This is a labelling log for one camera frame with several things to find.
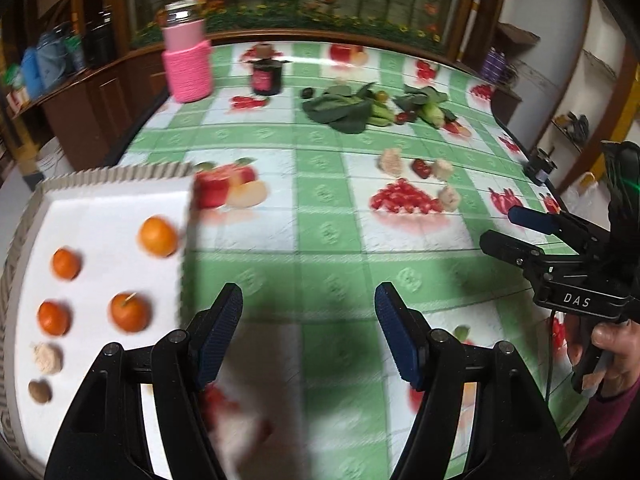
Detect dark jar with wooden lid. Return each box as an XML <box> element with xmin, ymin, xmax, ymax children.
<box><xmin>250</xmin><ymin>45</ymin><xmax>286</xmax><ymax>97</ymax></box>

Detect large green leafy vegetable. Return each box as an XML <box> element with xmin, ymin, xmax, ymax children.
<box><xmin>301</xmin><ymin>82</ymin><xmax>376</xmax><ymax>135</ymax></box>

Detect striped cardboard box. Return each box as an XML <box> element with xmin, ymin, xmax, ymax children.
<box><xmin>0</xmin><ymin>162</ymin><xmax>198</xmax><ymax>480</ymax></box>

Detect corn with green husk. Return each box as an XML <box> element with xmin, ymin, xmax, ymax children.
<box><xmin>395</xmin><ymin>86</ymin><xmax>458</xmax><ymax>123</ymax></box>

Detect orange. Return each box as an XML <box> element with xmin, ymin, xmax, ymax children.
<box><xmin>138</xmin><ymin>215</ymin><xmax>179</xmax><ymax>258</ymax></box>
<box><xmin>110</xmin><ymin>291</ymin><xmax>152</xmax><ymax>333</ymax></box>
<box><xmin>51</xmin><ymin>247</ymin><xmax>82</xmax><ymax>282</ymax></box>
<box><xmin>37</xmin><ymin>300</ymin><xmax>72</xmax><ymax>337</ymax></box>

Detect pink bottle with knit sleeve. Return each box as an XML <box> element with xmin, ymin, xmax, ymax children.
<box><xmin>161</xmin><ymin>1</ymin><xmax>213</xmax><ymax>104</ymax></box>

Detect purple bottles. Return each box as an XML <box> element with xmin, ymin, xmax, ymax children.
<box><xmin>482</xmin><ymin>47</ymin><xmax>508</xmax><ymax>83</ymax></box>

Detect person's right hand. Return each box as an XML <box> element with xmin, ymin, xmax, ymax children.
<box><xmin>565</xmin><ymin>317</ymin><xmax>640</xmax><ymax>401</ymax></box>

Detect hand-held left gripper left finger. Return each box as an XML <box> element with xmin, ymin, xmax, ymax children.
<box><xmin>45</xmin><ymin>282</ymin><xmax>244</xmax><ymax>480</ymax></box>

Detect large brown round fruit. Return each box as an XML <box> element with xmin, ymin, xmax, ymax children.
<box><xmin>27</xmin><ymin>379</ymin><xmax>52</xmax><ymax>405</ymax></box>

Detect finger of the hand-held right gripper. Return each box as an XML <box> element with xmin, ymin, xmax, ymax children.
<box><xmin>479</xmin><ymin>230</ymin><xmax>583</xmax><ymax>281</ymax></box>
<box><xmin>507</xmin><ymin>205</ymin><xmax>613</xmax><ymax>258</ymax></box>

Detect green fruit-print tablecloth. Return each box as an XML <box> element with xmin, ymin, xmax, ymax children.
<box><xmin>117</xmin><ymin>42</ymin><xmax>591</xmax><ymax>480</ymax></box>

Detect corn cob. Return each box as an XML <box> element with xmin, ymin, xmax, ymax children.
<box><xmin>420</xmin><ymin>102</ymin><xmax>446</xmax><ymax>128</ymax></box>

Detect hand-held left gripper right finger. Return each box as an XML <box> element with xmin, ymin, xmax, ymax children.
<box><xmin>375</xmin><ymin>281</ymin><xmax>571</xmax><ymax>480</ymax></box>

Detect artificial flower row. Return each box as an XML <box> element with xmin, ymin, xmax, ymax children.
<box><xmin>132</xmin><ymin>0</ymin><xmax>446</xmax><ymax>43</ymax></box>

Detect blue thermos jug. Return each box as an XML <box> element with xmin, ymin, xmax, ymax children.
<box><xmin>20</xmin><ymin>47</ymin><xmax>43</xmax><ymax>98</ymax></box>

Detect person's right forearm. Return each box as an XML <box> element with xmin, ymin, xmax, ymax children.
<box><xmin>567</xmin><ymin>380</ymin><xmax>640</xmax><ymax>471</ymax></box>

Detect black pot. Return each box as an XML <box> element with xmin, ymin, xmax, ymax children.
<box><xmin>82</xmin><ymin>7</ymin><xmax>118</xmax><ymax>68</ymax></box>

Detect black table clamp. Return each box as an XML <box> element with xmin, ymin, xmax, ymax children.
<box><xmin>522</xmin><ymin>147</ymin><xmax>558</xmax><ymax>186</ymax></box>

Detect wooden cabinet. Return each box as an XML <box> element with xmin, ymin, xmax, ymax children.
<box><xmin>0</xmin><ymin>45</ymin><xmax>168</xmax><ymax>171</ymax></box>

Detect small green bananas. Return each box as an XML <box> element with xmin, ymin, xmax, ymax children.
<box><xmin>367</xmin><ymin>102</ymin><xmax>396</xmax><ymax>127</ymax></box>

